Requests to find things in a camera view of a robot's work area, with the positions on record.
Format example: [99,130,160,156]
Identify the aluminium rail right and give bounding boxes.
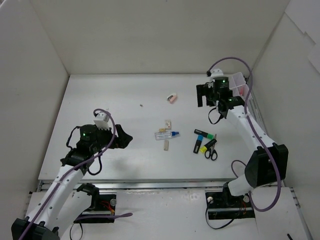
[246,77,285,187]

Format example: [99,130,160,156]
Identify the pink white eraser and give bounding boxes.
[166,92,178,104]

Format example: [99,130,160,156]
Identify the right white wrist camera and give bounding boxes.
[206,68,224,78]

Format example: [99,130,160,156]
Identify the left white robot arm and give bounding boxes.
[11,124,133,240]

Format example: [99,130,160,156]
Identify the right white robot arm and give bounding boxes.
[196,76,289,206]

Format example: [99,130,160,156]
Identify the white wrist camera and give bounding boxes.
[93,111,110,131]
[206,68,224,78]

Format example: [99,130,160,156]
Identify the clear glue bottle blue cap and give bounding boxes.
[154,131,180,141]

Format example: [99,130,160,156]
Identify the blue cap black highlighter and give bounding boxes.
[193,135,203,154]

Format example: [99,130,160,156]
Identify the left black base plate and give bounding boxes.
[74,193,117,224]

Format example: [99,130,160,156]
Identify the white compartment organizer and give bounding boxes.
[227,72,252,106]

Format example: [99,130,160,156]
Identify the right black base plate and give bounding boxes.
[205,191,256,220]

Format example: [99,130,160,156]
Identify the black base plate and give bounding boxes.
[74,193,117,224]
[205,191,256,220]

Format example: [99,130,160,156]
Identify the green cap black highlighter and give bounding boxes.
[194,129,215,140]

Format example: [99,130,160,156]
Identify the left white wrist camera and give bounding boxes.
[93,111,110,131]

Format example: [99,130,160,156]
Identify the aluminium rail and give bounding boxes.
[246,77,285,187]
[37,177,231,193]

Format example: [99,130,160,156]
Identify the black handled scissors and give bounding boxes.
[204,134,218,161]

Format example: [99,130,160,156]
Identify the red pen with clear cap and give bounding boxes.
[239,85,245,97]

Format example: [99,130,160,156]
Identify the yellow cap black highlighter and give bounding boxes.
[199,138,217,154]

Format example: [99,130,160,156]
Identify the aluminium rail front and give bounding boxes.
[37,177,231,193]

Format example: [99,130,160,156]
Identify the beige eraser stick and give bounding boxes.
[163,140,169,151]

